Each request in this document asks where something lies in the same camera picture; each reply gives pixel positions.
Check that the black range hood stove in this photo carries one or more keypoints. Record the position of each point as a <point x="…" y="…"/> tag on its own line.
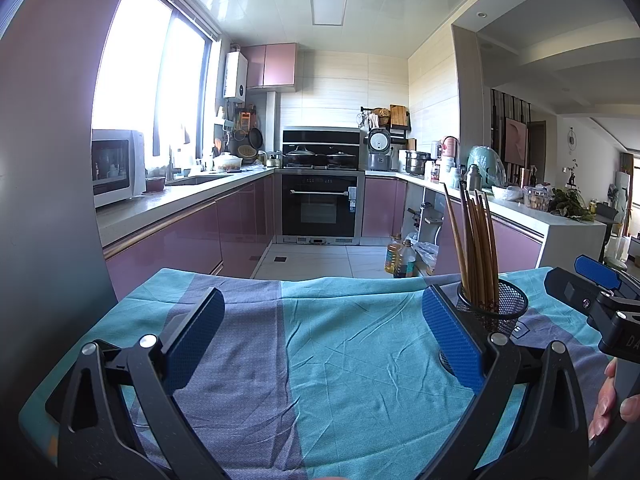
<point x="320" y="136"/>

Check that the white water heater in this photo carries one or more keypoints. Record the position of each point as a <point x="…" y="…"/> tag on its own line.
<point x="236" y="75"/>

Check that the kitchen window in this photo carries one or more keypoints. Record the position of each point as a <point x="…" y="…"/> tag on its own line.
<point x="150" y="70"/>

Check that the yellow cooking oil bottle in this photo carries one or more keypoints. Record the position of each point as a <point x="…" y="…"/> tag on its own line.
<point x="392" y="257"/>

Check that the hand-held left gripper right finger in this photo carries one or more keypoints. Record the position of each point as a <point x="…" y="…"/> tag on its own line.
<point x="450" y="340"/>

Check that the steel stovetop kettle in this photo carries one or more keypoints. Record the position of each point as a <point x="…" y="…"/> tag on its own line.
<point x="273" y="159"/>

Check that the plastic bag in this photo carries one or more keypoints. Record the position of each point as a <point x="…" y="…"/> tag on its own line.
<point x="427" y="257"/>

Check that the brown basin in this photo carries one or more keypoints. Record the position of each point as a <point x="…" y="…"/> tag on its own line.
<point x="155" y="185"/>

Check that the purple wall cabinets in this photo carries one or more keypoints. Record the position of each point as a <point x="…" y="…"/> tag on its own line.
<point x="270" y="66"/>

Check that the white microwave oven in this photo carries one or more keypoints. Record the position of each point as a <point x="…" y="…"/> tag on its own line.
<point x="117" y="170"/>

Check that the black wok with lid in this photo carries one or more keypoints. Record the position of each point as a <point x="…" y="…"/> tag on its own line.
<point x="342" y="158"/>
<point x="302" y="156"/>

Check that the dark cooking oil bottle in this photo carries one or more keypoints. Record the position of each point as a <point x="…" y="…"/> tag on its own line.
<point x="405" y="262"/>

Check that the wooden cutting board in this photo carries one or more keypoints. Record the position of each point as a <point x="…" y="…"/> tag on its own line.
<point x="398" y="116"/>

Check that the bunch of wooden chopsticks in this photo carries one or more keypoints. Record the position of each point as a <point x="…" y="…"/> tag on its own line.
<point x="475" y="250"/>

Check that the pink wall painting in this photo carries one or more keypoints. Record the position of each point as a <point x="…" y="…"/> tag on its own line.
<point x="515" y="140"/>

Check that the kitchen faucet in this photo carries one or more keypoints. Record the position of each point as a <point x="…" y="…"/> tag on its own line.
<point x="172" y="165"/>

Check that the teal and purple tablecloth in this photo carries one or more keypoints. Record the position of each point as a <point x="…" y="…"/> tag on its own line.
<point x="350" y="350"/>

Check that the green covered appliance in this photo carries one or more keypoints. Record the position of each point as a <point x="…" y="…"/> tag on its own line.
<point x="487" y="165"/>

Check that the black built-in oven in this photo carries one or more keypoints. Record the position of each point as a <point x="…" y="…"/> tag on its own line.
<point x="320" y="205"/>

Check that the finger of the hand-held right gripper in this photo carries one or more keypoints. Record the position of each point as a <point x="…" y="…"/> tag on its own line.
<point x="597" y="270"/>
<point x="570" y="287"/>

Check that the silver rice cooker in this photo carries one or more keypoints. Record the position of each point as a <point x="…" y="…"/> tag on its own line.
<point x="380" y="150"/>

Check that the ceiling light panel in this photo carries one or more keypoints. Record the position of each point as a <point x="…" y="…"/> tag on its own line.
<point x="327" y="8"/>

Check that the white casserole pot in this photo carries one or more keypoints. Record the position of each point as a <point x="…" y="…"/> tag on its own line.
<point x="227" y="162"/>

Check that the purple base cabinets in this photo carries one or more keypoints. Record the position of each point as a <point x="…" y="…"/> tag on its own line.
<point x="200" y="240"/>

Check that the black mesh utensil holder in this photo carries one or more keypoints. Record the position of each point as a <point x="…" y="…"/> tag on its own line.
<point x="505" y="305"/>

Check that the person's right hand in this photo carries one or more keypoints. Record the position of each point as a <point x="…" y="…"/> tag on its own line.
<point x="602" y="405"/>

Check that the grey refrigerator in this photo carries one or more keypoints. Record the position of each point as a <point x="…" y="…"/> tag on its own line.
<point x="45" y="160"/>

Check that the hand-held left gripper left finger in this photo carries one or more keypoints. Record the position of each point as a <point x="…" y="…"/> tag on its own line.
<point x="195" y="340"/>

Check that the stainless steel stockpot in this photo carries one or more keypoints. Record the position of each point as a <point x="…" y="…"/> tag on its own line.
<point x="417" y="164"/>

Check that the pink electric kettle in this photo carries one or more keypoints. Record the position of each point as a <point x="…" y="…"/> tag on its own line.
<point x="449" y="149"/>

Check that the steel canister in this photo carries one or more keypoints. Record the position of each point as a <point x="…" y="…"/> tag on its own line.
<point x="473" y="177"/>

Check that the clear food container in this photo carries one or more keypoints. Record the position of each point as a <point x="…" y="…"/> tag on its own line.
<point x="536" y="199"/>

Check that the green leafy plant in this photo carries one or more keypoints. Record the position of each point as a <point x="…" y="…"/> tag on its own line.
<point x="570" y="205"/>

